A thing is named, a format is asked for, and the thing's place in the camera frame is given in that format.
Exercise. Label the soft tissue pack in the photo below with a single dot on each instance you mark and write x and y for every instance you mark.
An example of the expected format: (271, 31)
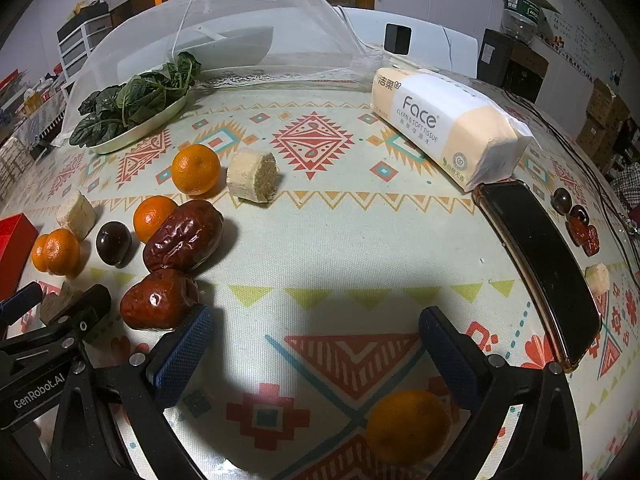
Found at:
(450, 125)

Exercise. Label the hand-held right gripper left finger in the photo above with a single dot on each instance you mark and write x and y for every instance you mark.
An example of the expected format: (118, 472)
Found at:
(186, 355)

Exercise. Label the black smartphone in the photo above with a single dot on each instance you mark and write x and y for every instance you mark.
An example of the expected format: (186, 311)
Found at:
(545, 265)

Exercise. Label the checkered cloth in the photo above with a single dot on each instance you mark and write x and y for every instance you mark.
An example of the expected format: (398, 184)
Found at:
(627, 190)

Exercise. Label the clear water bottle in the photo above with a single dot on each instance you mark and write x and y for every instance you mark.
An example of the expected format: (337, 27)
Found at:
(520, 15)

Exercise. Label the plastic drawer unit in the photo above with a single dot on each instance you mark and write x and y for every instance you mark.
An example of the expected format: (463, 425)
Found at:
(80, 45)

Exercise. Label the red box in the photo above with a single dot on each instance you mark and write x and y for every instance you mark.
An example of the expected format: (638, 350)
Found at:
(15, 250)

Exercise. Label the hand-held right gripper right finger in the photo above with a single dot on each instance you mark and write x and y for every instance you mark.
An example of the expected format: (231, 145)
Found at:
(450, 360)

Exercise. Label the black box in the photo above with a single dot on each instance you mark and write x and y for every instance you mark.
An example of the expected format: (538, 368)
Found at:
(495, 57)

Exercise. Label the small red date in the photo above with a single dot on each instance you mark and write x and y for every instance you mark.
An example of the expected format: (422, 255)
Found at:
(592, 241)
(577, 232)

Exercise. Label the white deep dish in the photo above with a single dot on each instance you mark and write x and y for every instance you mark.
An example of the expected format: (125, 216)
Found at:
(225, 47)

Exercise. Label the small dark plum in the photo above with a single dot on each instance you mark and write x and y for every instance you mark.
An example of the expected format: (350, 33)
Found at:
(561, 200)
(580, 211)

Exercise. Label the stacked cardboard box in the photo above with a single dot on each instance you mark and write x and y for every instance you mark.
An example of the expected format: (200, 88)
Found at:
(605, 102)
(595, 142)

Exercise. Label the green spinach leaves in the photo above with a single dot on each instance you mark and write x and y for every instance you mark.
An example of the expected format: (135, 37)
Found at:
(135, 95)

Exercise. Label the black cube device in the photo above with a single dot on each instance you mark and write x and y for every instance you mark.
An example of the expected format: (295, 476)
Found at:
(397, 37)

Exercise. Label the large red date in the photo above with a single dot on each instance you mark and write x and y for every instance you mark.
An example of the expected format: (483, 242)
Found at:
(185, 235)
(150, 300)

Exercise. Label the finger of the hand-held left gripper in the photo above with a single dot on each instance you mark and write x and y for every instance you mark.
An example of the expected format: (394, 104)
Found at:
(82, 310)
(20, 302)

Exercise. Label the wall whiteboard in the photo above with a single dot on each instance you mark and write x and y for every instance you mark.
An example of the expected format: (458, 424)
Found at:
(585, 20)

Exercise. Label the white mesh food cover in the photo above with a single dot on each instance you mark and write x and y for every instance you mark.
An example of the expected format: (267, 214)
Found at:
(150, 35)

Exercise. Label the orange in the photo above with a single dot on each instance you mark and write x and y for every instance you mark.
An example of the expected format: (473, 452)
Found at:
(407, 427)
(196, 169)
(152, 217)
(39, 255)
(62, 252)

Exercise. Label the white oval plate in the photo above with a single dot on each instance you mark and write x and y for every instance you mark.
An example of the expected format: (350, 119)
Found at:
(145, 132)

